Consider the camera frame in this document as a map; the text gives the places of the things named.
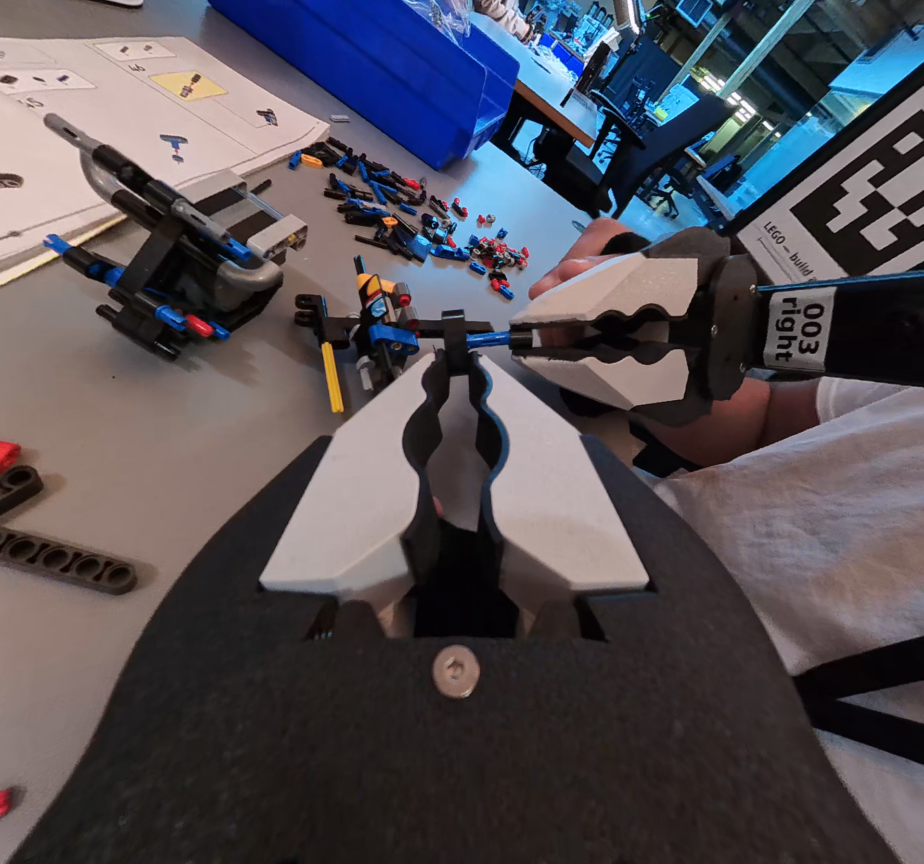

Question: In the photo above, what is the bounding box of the background work table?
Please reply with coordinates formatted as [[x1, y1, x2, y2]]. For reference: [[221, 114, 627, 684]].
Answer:
[[469, 13, 615, 147]]

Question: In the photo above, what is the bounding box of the person's right hand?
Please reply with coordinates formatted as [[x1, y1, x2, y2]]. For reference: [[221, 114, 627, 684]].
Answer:
[[528, 217, 651, 302]]

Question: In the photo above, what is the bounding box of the person's right forearm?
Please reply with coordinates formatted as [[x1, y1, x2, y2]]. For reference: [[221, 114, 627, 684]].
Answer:
[[628, 373, 822, 471]]

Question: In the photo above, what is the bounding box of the black office chair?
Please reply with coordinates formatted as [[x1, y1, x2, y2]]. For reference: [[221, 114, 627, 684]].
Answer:
[[563, 38, 737, 219]]

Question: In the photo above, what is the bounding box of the black lego beam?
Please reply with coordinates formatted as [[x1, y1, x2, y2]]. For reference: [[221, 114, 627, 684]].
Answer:
[[0, 527, 138, 596]]

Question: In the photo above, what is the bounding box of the lego instruction booklet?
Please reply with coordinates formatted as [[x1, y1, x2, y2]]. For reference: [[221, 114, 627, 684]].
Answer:
[[0, 36, 332, 286]]

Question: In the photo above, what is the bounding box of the black strap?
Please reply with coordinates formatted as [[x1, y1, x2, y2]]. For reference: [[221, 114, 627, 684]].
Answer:
[[794, 636, 924, 767]]

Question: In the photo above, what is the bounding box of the white sign with black marker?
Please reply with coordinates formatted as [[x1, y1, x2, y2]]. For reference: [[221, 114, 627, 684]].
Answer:
[[722, 70, 924, 288]]

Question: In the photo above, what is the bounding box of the pile of small lego parts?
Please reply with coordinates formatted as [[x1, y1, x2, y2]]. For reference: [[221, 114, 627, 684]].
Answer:
[[289, 139, 531, 301]]

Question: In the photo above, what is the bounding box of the person's grey shirt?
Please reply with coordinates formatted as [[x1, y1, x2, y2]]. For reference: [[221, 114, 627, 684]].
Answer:
[[635, 377, 924, 864]]

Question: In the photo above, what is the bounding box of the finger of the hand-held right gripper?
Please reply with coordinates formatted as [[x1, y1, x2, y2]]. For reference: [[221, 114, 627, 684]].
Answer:
[[509, 336, 693, 409], [509, 252, 701, 336]]

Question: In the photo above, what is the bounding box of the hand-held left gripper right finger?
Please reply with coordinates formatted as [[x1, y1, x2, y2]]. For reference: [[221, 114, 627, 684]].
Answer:
[[468, 353, 651, 637]]

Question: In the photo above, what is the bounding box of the small black lego connector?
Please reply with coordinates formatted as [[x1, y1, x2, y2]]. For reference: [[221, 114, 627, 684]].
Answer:
[[440, 309, 472, 375]]

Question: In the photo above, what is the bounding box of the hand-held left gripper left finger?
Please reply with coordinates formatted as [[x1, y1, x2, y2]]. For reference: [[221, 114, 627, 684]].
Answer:
[[258, 353, 453, 637]]

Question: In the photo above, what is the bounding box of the small lego beam assembly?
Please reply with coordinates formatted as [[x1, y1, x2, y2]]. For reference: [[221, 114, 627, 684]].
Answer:
[[294, 254, 499, 415]]

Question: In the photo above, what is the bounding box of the blue plastic bin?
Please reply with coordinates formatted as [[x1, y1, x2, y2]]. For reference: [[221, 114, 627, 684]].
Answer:
[[204, 0, 521, 171]]

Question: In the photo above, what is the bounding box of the grey black lego chassis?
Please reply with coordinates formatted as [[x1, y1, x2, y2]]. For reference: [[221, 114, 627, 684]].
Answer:
[[43, 112, 310, 361]]

